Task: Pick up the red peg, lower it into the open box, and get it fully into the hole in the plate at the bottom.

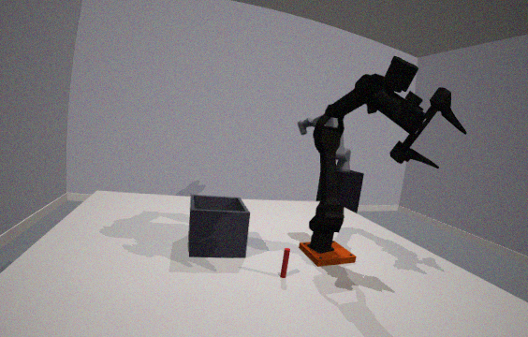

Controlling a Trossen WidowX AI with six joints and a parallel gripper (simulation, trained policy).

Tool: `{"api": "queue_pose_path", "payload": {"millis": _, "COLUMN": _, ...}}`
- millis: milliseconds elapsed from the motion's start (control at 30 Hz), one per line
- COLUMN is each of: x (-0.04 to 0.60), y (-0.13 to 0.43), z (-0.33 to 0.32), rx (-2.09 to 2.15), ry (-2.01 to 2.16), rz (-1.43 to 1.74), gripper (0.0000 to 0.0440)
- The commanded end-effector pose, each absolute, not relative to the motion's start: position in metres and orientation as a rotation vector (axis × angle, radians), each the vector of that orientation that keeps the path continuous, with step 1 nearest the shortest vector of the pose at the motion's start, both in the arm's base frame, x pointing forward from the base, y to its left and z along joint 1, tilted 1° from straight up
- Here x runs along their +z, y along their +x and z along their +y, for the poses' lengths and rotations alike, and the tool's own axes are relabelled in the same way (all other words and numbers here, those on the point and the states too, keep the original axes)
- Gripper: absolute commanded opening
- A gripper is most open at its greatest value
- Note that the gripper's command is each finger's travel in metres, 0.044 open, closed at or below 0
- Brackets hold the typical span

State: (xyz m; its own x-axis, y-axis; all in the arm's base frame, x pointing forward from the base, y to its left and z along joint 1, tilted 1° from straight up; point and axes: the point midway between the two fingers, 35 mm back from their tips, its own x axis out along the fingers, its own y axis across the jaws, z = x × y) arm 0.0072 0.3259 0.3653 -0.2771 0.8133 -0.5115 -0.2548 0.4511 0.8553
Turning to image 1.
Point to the dark red peg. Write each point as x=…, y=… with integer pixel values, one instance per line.
x=285, y=262

